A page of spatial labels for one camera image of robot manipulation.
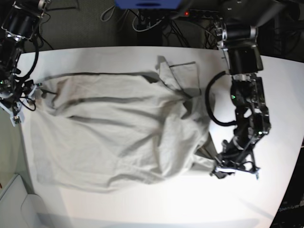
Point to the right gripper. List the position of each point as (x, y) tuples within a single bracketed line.
[(13, 99)]

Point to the black power strip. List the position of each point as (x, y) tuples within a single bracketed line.
[(199, 14)]

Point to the beige t-shirt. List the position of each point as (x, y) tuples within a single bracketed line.
[(103, 132)]

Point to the white plastic bin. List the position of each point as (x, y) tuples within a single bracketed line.
[(18, 208)]

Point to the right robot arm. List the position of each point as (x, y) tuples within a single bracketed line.
[(19, 23)]

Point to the blue overhead box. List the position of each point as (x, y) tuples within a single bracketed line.
[(147, 4)]

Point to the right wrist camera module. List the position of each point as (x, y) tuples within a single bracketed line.
[(17, 118)]

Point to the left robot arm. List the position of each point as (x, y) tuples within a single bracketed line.
[(236, 28)]

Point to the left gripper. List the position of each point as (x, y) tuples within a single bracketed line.
[(234, 159)]

